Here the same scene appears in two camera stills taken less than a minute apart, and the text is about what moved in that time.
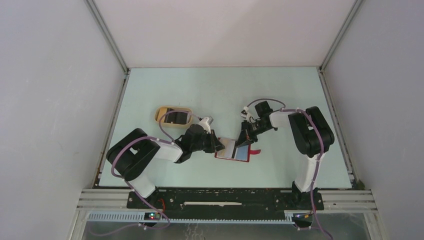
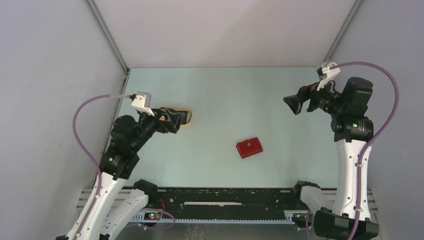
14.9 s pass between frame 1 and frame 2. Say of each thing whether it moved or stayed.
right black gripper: moved
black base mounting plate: stayed
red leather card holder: moved
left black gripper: moved
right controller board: stayed
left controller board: stayed
